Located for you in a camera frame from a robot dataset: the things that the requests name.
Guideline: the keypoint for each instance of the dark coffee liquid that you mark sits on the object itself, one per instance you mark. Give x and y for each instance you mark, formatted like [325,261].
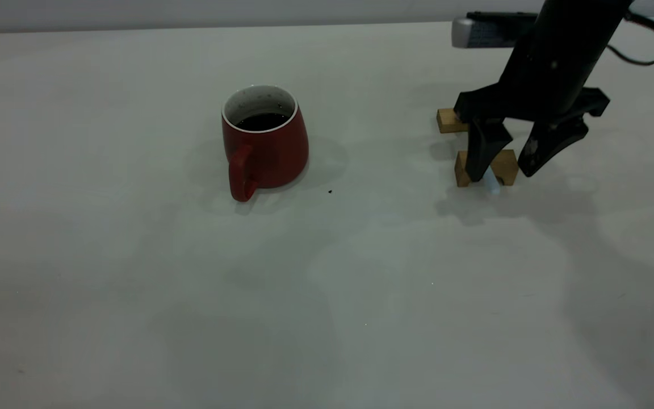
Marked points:
[261,122]

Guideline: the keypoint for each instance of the arched wooden block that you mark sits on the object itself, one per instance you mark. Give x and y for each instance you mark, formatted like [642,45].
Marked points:
[507,167]

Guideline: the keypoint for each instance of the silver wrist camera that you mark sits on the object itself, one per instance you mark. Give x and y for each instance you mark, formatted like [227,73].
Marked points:
[486,34]

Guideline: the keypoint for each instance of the rectangular wooden block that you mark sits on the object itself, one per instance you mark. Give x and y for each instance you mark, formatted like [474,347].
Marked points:
[447,121]

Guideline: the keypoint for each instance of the red ceramic mug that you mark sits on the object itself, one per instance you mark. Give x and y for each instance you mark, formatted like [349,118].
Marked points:
[276,156]

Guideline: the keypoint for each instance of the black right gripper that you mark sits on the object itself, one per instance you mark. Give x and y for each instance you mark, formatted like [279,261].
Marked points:
[554,68]

